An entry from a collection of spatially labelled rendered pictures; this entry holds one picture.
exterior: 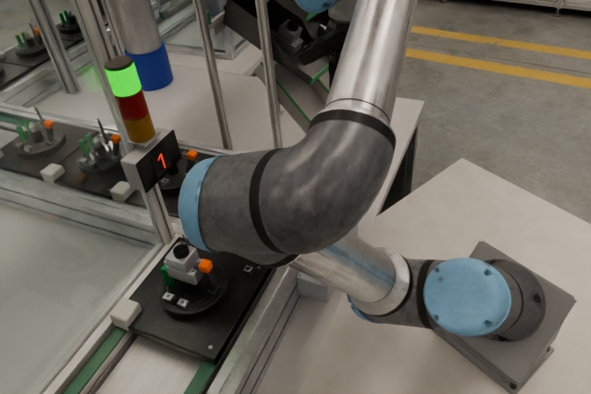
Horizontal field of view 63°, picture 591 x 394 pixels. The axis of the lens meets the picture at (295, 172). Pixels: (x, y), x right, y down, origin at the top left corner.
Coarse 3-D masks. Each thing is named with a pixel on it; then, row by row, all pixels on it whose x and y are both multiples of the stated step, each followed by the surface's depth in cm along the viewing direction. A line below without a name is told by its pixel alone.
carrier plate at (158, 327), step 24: (240, 264) 105; (144, 288) 102; (240, 288) 100; (144, 312) 97; (216, 312) 96; (240, 312) 95; (144, 336) 94; (168, 336) 92; (192, 336) 92; (216, 336) 92; (216, 360) 89
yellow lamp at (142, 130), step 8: (128, 120) 89; (136, 120) 89; (144, 120) 90; (128, 128) 90; (136, 128) 90; (144, 128) 91; (152, 128) 93; (128, 136) 93; (136, 136) 91; (144, 136) 92; (152, 136) 93
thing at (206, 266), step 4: (204, 260) 92; (208, 260) 92; (196, 264) 94; (200, 264) 92; (204, 264) 92; (208, 264) 92; (196, 268) 93; (200, 268) 92; (204, 268) 91; (208, 268) 92; (204, 272) 92; (208, 272) 92; (212, 272) 94; (204, 276) 94; (208, 276) 93; (212, 276) 94; (208, 280) 94; (212, 280) 95; (208, 284) 95; (212, 284) 95; (208, 288) 96; (212, 288) 95
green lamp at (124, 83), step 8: (112, 72) 83; (120, 72) 83; (128, 72) 84; (136, 72) 86; (112, 80) 84; (120, 80) 84; (128, 80) 84; (136, 80) 86; (112, 88) 86; (120, 88) 85; (128, 88) 85; (136, 88) 86; (120, 96) 86
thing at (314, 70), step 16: (240, 0) 123; (272, 0) 127; (224, 16) 122; (240, 16) 119; (256, 16) 129; (272, 16) 130; (288, 16) 127; (240, 32) 122; (256, 32) 119; (304, 32) 127; (272, 48) 119; (288, 64) 119; (320, 64) 125; (304, 80) 119
